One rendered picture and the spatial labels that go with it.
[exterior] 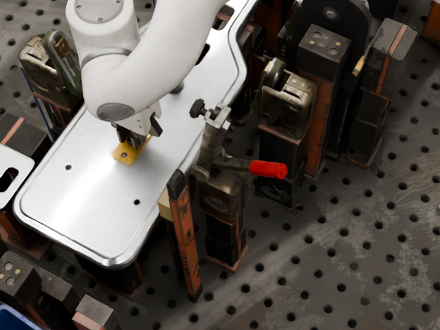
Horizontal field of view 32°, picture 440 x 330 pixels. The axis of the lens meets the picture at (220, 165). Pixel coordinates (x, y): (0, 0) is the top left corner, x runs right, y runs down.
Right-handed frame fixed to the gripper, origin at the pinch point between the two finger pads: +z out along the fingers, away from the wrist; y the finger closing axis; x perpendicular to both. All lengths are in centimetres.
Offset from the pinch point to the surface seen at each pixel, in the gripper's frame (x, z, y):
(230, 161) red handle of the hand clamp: -0.1, -6.4, -18.0
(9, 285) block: 30.4, -4.2, 0.2
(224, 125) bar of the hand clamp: 0.4, -17.2, -17.5
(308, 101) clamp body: -16.7, -3.1, -22.8
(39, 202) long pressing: 16.1, 3.4, 7.4
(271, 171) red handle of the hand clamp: 0.6, -11.0, -24.9
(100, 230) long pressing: 15.6, 3.3, -3.6
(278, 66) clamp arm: -17.6, -7.5, -16.9
